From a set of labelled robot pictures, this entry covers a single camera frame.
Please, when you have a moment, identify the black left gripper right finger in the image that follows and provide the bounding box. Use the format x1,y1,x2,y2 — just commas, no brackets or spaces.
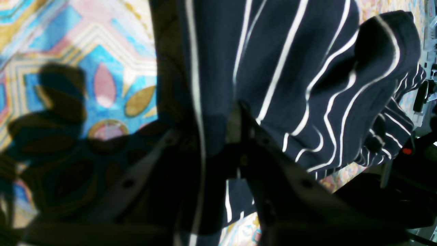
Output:
238,102,409,246

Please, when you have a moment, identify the colourful patterned tablecloth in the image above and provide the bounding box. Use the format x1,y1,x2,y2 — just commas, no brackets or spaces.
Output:
0,0,427,246

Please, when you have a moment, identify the navy white striped T-shirt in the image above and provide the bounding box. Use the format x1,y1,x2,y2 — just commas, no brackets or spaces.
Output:
150,0,427,246

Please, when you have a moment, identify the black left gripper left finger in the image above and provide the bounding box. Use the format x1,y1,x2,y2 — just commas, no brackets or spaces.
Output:
21,123,206,246

